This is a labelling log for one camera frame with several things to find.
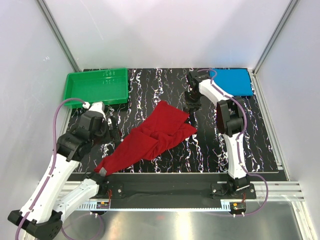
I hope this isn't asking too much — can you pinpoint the red t shirt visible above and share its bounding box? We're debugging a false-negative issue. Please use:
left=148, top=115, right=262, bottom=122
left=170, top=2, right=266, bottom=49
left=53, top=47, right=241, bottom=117
left=94, top=100, right=197, bottom=176

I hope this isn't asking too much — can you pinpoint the right aluminium corner post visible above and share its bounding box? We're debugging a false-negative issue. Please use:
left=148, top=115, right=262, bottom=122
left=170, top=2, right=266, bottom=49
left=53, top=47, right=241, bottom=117
left=252, top=0, right=301, bottom=76

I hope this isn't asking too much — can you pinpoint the small connector board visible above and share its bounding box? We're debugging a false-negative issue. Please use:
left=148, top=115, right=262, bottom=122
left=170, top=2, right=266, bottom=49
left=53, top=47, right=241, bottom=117
left=96, top=201, right=110, bottom=209
left=230, top=202, right=247, bottom=212

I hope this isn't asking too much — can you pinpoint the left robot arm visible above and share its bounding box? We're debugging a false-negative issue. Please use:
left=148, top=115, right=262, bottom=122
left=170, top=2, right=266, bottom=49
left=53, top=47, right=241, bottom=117
left=7, top=110, right=121, bottom=240

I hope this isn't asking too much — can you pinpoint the right small connector board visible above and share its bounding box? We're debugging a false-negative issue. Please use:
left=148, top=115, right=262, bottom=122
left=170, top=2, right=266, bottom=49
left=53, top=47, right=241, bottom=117
left=230, top=202, right=247, bottom=212

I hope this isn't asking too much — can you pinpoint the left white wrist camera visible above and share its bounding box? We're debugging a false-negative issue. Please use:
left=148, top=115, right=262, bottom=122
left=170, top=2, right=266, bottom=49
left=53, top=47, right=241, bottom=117
left=82, top=101, right=106, bottom=120

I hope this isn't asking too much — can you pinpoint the left small connector board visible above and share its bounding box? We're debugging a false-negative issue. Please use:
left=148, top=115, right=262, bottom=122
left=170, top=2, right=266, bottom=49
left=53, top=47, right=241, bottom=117
left=96, top=201, right=110, bottom=209

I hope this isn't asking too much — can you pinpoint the folded blue t shirt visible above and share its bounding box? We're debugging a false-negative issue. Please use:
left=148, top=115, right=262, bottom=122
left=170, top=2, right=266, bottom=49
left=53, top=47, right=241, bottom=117
left=209, top=68, right=253, bottom=97

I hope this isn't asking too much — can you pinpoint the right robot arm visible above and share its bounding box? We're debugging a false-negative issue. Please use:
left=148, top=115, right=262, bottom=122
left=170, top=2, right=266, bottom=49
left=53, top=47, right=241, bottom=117
left=184, top=71, right=250, bottom=199

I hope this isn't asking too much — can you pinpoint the left aluminium corner post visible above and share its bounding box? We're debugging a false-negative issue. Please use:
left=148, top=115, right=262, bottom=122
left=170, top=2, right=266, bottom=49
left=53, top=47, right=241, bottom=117
left=36, top=0, right=81, bottom=72

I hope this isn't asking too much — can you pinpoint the purple cable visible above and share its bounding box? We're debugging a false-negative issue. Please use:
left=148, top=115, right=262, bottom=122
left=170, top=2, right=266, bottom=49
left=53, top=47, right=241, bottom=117
left=197, top=68, right=270, bottom=216
left=14, top=97, right=107, bottom=240

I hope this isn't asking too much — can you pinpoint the aluminium corner post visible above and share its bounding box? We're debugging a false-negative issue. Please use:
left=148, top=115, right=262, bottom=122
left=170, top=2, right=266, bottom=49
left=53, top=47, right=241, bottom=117
left=252, top=0, right=301, bottom=76
left=36, top=0, right=81, bottom=72

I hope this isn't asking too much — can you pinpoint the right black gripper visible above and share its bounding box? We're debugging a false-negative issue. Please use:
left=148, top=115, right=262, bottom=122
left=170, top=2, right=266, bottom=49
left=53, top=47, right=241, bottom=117
left=184, top=90, right=201, bottom=115

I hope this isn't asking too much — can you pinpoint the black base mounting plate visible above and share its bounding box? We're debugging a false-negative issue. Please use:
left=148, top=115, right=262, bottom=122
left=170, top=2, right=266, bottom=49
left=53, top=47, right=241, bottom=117
left=79, top=171, right=257, bottom=210

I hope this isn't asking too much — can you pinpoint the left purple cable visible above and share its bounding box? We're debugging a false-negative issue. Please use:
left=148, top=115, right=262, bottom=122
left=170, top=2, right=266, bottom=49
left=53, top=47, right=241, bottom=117
left=14, top=97, right=107, bottom=240

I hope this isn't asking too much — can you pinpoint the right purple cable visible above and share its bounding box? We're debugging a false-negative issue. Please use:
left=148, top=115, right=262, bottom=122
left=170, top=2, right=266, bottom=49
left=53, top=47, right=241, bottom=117
left=197, top=68, right=270, bottom=216

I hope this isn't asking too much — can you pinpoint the green plastic tray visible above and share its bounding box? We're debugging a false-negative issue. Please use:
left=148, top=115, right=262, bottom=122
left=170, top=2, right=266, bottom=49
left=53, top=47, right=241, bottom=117
left=63, top=68, right=129, bottom=105

